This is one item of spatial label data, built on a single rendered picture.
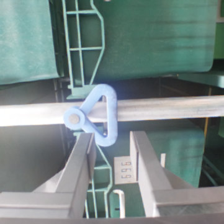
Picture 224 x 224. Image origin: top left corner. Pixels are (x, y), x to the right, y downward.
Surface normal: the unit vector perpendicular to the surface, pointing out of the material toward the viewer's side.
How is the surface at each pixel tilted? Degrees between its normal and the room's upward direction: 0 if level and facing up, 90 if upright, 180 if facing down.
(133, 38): 94
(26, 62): 96
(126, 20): 94
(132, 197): 94
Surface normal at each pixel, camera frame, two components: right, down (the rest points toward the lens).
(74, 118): 0.00, 0.27
